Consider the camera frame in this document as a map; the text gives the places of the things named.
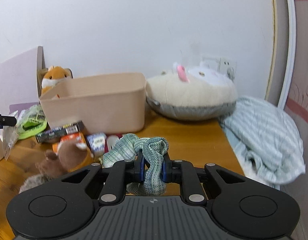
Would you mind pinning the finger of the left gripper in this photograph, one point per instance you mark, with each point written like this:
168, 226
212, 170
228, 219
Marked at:
7, 121

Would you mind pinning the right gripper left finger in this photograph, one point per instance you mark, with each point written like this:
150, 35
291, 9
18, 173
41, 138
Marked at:
139, 167

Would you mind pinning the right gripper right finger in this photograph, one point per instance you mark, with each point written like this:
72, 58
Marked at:
166, 170

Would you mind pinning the green knitted scrunchie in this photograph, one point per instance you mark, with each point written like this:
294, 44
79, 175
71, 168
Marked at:
153, 149

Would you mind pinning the red white small plush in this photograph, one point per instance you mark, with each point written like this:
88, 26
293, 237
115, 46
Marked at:
112, 139

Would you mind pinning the blue white tissue pack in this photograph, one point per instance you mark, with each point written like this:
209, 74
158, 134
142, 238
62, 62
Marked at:
96, 143

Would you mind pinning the dark long snack box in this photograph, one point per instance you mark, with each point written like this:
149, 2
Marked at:
54, 134

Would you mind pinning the orange snack packet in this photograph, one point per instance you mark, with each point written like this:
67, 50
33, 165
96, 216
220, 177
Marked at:
73, 150

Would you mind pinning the brown monkey plush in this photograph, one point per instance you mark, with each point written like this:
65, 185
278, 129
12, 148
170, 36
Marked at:
51, 166

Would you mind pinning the clear plastic bag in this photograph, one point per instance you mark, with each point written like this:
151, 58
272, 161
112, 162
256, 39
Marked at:
10, 136

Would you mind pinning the green snack bag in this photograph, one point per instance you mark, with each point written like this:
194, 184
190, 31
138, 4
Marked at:
31, 122

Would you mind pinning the lilac board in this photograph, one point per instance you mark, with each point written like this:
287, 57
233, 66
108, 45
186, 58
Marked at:
18, 80

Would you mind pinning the grey fluffy plush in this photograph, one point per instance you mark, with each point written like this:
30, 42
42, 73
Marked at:
34, 181

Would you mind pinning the orange hamster plush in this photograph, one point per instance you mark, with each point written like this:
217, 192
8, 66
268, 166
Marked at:
53, 76

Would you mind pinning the beige plastic storage bin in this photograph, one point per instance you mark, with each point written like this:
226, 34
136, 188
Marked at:
109, 103

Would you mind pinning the large cream sheep plush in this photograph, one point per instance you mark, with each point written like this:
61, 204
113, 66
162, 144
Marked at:
191, 94

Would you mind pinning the light green striped blanket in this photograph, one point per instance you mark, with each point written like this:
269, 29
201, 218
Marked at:
266, 142

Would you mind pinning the white wall socket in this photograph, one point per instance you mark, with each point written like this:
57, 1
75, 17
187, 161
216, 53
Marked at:
222, 65

